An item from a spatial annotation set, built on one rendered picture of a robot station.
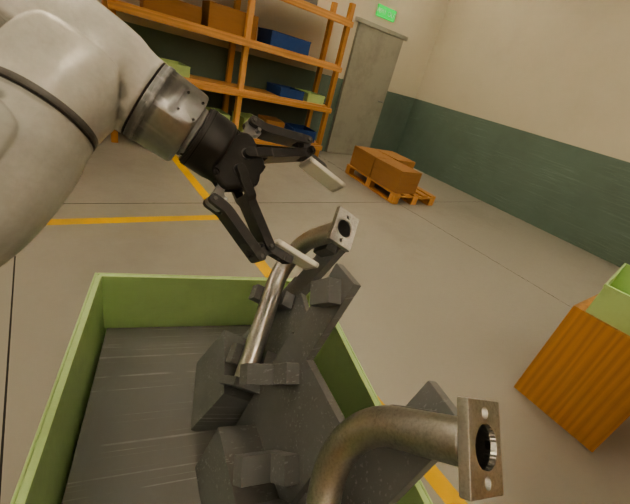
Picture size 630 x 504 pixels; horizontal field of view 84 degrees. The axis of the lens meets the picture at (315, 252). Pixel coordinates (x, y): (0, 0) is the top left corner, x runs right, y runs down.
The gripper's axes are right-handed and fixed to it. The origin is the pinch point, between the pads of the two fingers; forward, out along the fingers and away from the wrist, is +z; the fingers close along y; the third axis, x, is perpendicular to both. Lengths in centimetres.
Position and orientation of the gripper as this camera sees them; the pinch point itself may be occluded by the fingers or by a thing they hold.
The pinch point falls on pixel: (320, 221)
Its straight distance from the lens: 50.7
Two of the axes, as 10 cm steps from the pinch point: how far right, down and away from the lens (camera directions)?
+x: -6.0, 1.5, 7.9
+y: 3.0, -8.7, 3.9
